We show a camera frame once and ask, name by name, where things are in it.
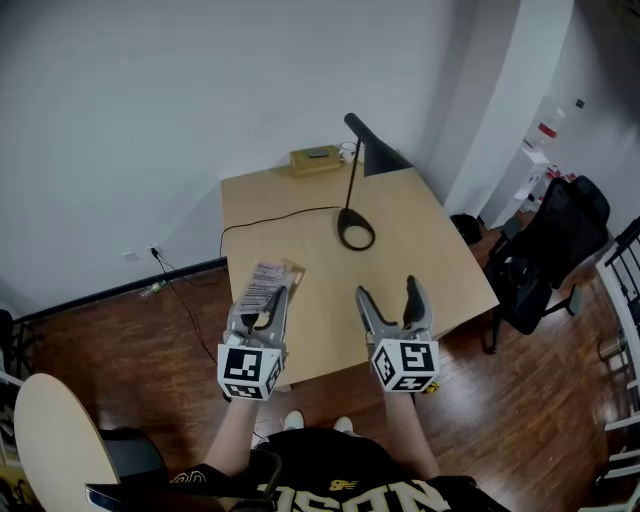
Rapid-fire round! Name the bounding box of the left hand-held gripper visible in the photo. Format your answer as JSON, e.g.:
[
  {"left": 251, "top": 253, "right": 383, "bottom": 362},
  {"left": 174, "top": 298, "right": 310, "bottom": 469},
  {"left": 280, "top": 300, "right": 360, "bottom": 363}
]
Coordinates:
[{"left": 217, "top": 284, "right": 292, "bottom": 402}]

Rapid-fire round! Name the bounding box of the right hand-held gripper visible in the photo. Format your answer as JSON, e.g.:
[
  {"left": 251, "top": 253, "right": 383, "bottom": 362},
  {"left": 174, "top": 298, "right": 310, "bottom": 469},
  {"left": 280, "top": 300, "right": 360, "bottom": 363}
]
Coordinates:
[{"left": 355, "top": 274, "right": 442, "bottom": 394}]

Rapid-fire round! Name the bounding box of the small clear packet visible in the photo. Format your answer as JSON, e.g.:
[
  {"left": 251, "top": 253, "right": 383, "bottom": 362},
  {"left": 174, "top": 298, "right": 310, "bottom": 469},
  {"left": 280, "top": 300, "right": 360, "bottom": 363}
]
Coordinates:
[{"left": 238, "top": 258, "right": 307, "bottom": 317}]

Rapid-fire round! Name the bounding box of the person's right forearm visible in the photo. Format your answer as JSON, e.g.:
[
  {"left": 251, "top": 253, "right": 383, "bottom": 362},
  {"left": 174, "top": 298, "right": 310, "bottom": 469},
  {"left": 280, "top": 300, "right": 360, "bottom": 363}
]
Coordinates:
[{"left": 382, "top": 389, "right": 442, "bottom": 479}]

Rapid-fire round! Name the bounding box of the person's left forearm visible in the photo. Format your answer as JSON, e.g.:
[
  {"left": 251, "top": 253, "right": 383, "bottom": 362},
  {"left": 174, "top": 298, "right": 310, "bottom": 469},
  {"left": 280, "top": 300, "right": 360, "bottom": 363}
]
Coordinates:
[{"left": 203, "top": 397, "right": 262, "bottom": 474}]

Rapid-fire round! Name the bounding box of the square wooden table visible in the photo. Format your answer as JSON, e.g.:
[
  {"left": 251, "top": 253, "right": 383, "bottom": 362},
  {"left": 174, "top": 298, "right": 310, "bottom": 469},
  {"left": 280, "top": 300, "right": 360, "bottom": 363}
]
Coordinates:
[{"left": 219, "top": 149, "right": 501, "bottom": 394}]

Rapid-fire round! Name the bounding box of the clear plastic bottle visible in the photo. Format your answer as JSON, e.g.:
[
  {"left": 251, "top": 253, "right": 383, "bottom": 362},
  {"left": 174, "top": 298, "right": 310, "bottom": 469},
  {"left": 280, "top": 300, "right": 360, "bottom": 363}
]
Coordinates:
[{"left": 138, "top": 279, "right": 169, "bottom": 301}]

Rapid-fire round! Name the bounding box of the black backpack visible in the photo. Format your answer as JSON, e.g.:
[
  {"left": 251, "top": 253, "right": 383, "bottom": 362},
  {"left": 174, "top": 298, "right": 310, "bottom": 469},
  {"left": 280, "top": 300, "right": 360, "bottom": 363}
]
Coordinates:
[{"left": 449, "top": 213, "right": 484, "bottom": 247}]

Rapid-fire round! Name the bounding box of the black desk lamp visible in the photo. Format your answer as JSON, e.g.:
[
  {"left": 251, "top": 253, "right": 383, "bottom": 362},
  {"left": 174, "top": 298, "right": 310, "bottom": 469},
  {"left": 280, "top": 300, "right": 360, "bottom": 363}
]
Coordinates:
[{"left": 337, "top": 112, "right": 414, "bottom": 253}]

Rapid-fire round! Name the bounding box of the person's black jersey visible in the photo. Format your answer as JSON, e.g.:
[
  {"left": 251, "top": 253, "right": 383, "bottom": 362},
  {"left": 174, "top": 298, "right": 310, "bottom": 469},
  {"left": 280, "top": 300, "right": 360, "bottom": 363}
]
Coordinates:
[{"left": 169, "top": 427, "right": 501, "bottom": 512}]

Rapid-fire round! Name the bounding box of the yellow wooden box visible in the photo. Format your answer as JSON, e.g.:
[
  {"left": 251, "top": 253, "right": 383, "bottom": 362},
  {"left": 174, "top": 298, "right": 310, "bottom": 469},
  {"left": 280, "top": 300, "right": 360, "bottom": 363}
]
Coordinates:
[{"left": 289, "top": 144, "right": 343, "bottom": 178}]

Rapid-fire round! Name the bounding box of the black mesh office chair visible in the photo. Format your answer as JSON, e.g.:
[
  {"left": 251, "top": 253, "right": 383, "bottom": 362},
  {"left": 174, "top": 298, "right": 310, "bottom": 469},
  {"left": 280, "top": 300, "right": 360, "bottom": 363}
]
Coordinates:
[{"left": 482, "top": 174, "right": 613, "bottom": 356}]

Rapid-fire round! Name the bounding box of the black round table base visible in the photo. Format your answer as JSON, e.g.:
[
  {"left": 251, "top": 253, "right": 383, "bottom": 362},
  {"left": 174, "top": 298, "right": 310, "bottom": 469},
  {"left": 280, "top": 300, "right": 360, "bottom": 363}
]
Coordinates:
[{"left": 97, "top": 427, "right": 169, "bottom": 484}]

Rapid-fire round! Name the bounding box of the white water dispenser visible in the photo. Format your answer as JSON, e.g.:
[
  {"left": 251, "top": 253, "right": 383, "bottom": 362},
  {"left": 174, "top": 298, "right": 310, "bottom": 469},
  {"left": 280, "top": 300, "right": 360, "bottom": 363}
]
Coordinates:
[{"left": 509, "top": 107, "right": 567, "bottom": 212}]

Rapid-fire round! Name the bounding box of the glossy black chair back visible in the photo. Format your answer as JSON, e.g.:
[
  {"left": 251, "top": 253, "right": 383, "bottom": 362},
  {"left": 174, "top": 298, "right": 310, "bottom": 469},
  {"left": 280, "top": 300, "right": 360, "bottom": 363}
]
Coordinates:
[{"left": 84, "top": 481, "right": 282, "bottom": 512}]

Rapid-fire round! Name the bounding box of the black metal railing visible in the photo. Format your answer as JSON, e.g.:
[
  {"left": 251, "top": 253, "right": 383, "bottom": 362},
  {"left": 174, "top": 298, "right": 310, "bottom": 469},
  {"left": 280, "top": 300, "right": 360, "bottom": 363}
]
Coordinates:
[{"left": 603, "top": 216, "right": 640, "bottom": 322}]

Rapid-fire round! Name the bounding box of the round wooden table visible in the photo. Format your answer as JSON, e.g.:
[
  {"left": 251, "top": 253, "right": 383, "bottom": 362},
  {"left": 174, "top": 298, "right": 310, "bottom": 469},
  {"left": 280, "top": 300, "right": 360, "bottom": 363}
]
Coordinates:
[{"left": 13, "top": 372, "right": 122, "bottom": 512}]

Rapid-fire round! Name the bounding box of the black swivel chair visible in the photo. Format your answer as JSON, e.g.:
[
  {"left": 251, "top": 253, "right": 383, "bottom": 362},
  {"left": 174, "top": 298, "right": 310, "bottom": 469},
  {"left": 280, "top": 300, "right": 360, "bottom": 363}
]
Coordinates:
[{"left": 0, "top": 308, "right": 42, "bottom": 377}]

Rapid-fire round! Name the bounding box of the row of white desks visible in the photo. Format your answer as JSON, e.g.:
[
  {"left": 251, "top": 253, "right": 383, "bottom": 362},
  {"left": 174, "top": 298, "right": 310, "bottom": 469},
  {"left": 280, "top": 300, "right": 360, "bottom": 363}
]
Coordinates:
[{"left": 593, "top": 368, "right": 640, "bottom": 502}]

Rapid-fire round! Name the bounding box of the black floor cable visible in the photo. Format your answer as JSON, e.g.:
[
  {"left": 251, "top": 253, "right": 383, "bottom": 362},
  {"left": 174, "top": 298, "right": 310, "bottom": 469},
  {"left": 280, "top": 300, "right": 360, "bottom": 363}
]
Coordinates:
[{"left": 152, "top": 249, "right": 222, "bottom": 367}]

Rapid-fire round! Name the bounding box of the black lamp cable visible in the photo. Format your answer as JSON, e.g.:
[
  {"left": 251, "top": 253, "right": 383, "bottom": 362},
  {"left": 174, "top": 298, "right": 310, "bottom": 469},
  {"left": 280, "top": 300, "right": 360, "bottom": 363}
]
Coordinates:
[{"left": 219, "top": 205, "right": 344, "bottom": 262}]

